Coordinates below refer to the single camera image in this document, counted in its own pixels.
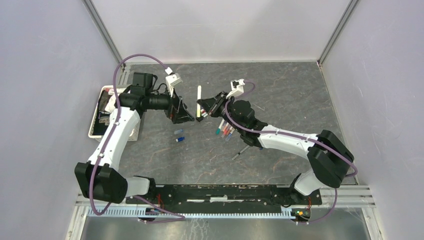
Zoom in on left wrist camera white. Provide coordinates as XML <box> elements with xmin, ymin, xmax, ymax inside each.
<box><xmin>164</xmin><ymin>67</ymin><xmax>182</xmax><ymax>97</ymax></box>

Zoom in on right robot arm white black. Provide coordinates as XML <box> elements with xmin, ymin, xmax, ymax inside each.
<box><xmin>197</xmin><ymin>91</ymin><xmax>358</xmax><ymax>204</ymax></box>

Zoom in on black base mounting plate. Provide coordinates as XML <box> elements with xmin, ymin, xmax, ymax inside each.
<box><xmin>144</xmin><ymin>184</ymin><xmax>323</xmax><ymax>214</ymax></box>

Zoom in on red cap pink marker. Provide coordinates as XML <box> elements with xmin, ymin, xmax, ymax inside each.
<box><xmin>221</xmin><ymin>122</ymin><xmax>232</xmax><ymax>138</ymax></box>

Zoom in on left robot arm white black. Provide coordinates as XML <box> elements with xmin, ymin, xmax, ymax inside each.
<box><xmin>74</xmin><ymin>72</ymin><xmax>195</xmax><ymax>204</ymax></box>

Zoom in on white slotted cable duct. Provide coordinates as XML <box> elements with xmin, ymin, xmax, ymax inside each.
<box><xmin>86</xmin><ymin>206</ymin><xmax>299</xmax><ymax>220</ymax></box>

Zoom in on white plastic basket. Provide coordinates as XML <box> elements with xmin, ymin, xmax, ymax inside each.
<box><xmin>88</xmin><ymin>84</ymin><xmax>142</xmax><ymax>143</ymax></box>

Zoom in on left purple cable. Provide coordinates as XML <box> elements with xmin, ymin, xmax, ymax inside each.
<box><xmin>89</xmin><ymin>53</ymin><xmax>187</xmax><ymax>224</ymax></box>

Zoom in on white crumpled cloth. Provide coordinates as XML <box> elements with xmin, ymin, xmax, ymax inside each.
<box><xmin>104</xmin><ymin>92</ymin><xmax>117</xmax><ymax>113</ymax></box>

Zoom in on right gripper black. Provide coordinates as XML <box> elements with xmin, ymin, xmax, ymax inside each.
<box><xmin>198</xmin><ymin>90</ymin><xmax>243</xmax><ymax>133</ymax></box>

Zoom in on black cap white marker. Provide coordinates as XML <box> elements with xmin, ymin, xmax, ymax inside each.
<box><xmin>196</xmin><ymin>112</ymin><xmax>208</xmax><ymax>122</ymax></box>

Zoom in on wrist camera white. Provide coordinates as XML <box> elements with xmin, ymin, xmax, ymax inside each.
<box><xmin>226</xmin><ymin>78</ymin><xmax>246</xmax><ymax>99</ymax></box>
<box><xmin>164</xmin><ymin>67</ymin><xmax>182</xmax><ymax>97</ymax></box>

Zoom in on purple cable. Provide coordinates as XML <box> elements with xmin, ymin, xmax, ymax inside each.
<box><xmin>224</xmin><ymin>80</ymin><xmax>359</xmax><ymax>225</ymax></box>
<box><xmin>89</xmin><ymin>53</ymin><xmax>187</xmax><ymax>224</ymax></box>

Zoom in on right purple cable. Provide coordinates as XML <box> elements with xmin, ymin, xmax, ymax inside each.
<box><xmin>224</xmin><ymin>80</ymin><xmax>359</xmax><ymax>225</ymax></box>

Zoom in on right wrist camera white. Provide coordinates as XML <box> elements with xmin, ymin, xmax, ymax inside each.
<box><xmin>226</xmin><ymin>78</ymin><xmax>246</xmax><ymax>99</ymax></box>

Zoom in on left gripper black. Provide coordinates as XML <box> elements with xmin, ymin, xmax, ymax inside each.
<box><xmin>146</xmin><ymin>83</ymin><xmax>195</xmax><ymax>124</ymax></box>

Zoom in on black gel pen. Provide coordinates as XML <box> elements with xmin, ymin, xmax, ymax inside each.
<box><xmin>231</xmin><ymin>145</ymin><xmax>250</xmax><ymax>160</ymax></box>

